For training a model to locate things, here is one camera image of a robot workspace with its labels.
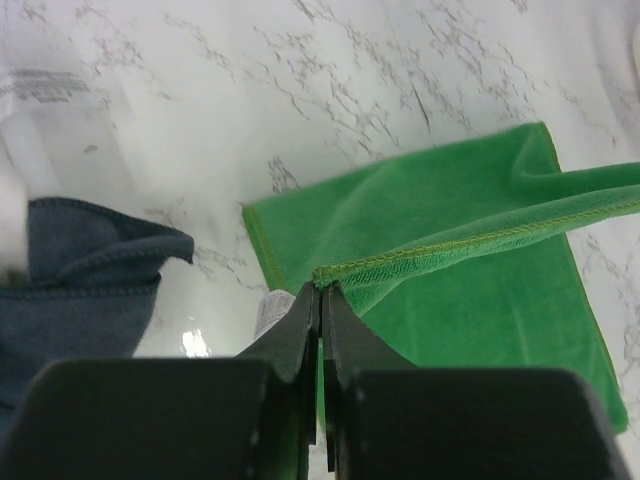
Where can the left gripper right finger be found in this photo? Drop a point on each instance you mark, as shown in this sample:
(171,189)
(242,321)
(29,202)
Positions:
(387,418)

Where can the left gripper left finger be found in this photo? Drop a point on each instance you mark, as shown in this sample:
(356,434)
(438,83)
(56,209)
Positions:
(251,416)

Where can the green towel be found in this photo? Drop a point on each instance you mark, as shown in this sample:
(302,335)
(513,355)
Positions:
(457,256)

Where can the dark blue towel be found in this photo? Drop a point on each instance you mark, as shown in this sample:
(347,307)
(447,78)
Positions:
(93,275)

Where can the white towel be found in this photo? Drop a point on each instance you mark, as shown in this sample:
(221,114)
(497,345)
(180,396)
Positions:
(42,114)

